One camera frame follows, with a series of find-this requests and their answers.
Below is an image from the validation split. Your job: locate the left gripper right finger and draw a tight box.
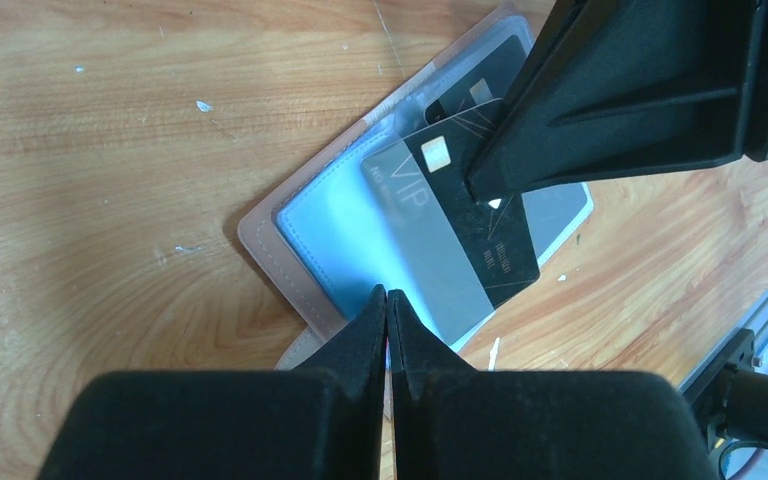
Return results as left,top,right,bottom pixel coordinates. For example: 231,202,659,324
387,290,716,479

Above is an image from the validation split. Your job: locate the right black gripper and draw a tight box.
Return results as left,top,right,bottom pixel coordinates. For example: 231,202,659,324
467,1,768,201

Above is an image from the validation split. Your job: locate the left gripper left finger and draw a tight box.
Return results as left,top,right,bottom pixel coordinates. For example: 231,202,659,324
39,286,387,479

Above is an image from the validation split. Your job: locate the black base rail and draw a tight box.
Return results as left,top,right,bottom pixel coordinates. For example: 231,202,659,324
680,289,768,479

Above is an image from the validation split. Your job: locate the pink card holder wallet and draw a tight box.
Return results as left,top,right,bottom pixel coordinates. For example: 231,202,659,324
238,4,593,369

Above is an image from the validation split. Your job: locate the black VIP credit card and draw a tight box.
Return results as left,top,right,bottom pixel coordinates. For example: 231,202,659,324
424,35,527,125

